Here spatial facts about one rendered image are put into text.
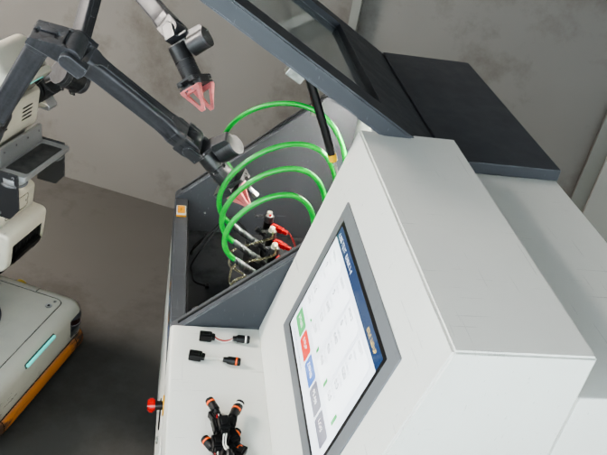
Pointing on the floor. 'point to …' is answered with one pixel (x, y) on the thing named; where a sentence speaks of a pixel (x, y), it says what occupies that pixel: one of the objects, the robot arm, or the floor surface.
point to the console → (437, 312)
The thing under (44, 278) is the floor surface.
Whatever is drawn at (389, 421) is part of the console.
